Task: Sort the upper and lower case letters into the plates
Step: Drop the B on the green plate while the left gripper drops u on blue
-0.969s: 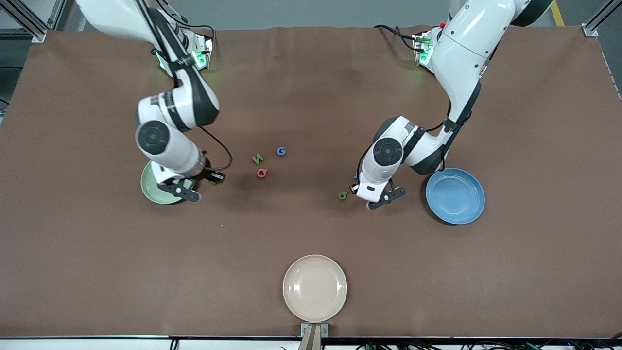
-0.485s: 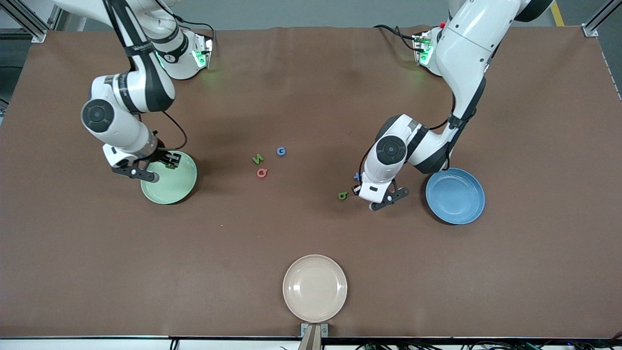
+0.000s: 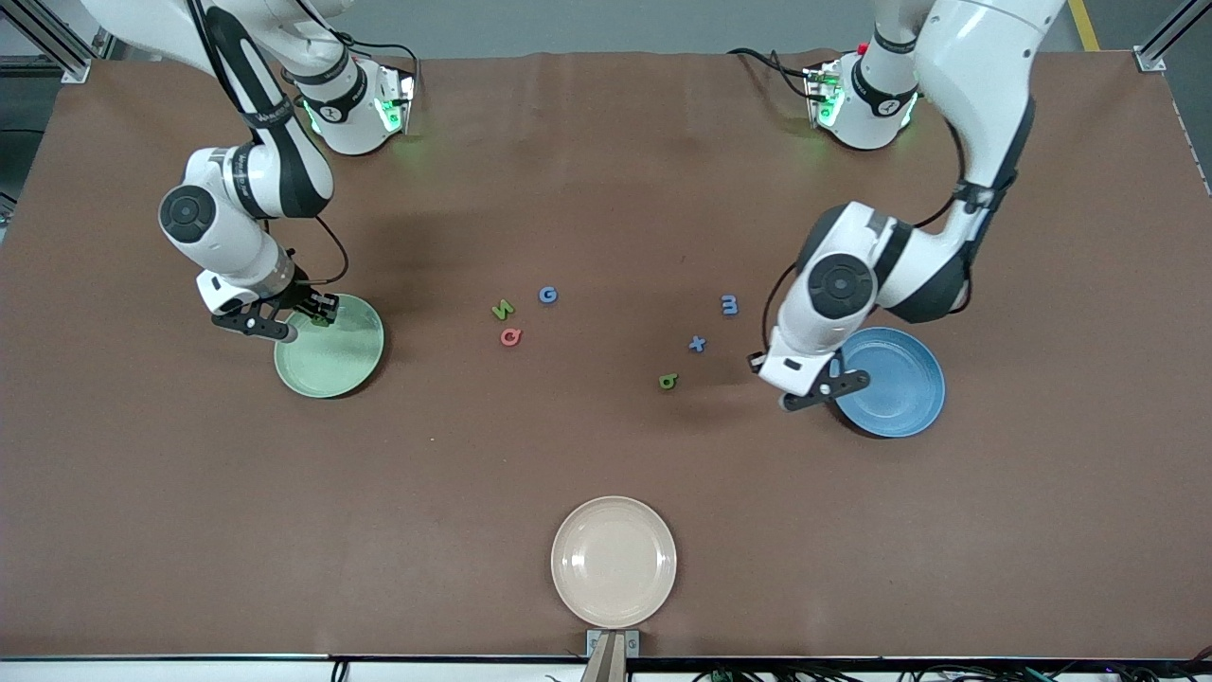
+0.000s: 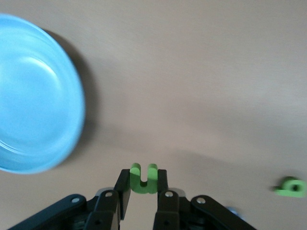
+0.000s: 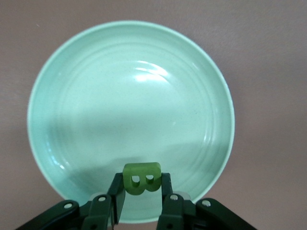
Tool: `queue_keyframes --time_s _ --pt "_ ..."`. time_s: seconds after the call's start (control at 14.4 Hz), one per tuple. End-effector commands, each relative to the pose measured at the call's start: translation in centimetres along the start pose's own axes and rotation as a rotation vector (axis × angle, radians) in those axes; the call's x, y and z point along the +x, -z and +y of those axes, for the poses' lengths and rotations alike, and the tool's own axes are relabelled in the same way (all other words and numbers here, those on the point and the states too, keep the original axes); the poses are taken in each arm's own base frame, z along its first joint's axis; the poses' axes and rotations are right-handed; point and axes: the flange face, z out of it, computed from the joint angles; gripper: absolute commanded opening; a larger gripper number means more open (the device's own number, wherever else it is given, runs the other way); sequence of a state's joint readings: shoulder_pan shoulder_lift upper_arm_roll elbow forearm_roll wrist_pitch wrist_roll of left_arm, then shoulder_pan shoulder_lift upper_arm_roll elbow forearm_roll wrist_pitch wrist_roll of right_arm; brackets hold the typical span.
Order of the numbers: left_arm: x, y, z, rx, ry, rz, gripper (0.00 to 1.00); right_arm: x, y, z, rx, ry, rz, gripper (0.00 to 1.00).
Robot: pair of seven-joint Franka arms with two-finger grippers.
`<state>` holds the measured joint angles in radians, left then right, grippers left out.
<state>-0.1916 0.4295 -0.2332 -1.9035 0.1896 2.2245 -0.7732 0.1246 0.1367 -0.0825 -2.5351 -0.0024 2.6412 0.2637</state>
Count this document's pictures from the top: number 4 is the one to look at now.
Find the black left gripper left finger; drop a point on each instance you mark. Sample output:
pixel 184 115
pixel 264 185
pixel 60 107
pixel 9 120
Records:
pixel 103 210

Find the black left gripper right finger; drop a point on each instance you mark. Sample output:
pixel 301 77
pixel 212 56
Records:
pixel 168 210

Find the green letter u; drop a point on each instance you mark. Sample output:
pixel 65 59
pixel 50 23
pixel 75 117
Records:
pixel 143 188

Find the blue letter x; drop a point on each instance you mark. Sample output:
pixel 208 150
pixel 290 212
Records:
pixel 233 212

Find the green letter b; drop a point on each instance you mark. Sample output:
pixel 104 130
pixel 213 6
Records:
pixel 290 189

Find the blue plate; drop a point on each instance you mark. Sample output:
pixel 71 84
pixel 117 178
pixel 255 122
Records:
pixel 36 95

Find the brown table cover mat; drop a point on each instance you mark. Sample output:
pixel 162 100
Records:
pixel 192 72

